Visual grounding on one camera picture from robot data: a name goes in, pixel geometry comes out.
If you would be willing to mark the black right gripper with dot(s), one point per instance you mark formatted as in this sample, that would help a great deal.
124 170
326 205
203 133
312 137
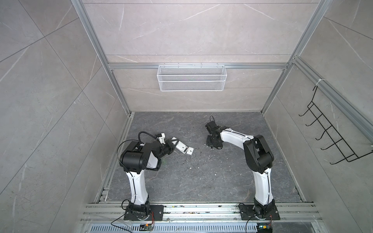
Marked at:
209 143

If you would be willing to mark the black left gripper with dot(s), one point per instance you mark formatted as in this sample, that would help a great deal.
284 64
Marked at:
169 143

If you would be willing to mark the white remote control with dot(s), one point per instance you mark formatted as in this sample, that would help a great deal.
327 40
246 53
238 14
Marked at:
182 147

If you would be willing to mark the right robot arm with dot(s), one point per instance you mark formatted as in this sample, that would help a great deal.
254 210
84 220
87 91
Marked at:
259 159

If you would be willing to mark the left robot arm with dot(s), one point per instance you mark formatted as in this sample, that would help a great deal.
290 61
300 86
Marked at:
135 159

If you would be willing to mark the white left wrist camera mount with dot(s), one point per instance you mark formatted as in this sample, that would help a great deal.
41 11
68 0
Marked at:
161 138

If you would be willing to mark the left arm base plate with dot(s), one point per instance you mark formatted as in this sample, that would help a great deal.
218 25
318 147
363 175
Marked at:
144 213

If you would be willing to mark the white wire mesh basket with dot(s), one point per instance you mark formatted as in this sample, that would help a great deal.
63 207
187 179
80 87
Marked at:
172 78

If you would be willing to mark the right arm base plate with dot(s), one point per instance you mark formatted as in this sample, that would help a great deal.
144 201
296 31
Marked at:
258 212

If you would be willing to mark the aluminium front rail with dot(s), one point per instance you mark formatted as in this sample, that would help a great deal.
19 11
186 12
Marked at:
205 212

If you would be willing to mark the black wire hook rack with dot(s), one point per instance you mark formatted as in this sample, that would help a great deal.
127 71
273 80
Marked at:
329 130

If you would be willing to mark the left aluminium frame post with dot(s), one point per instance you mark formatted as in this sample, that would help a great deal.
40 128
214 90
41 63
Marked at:
83 16

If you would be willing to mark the aluminium corner frame post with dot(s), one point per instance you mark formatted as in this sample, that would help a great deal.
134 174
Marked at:
310 29

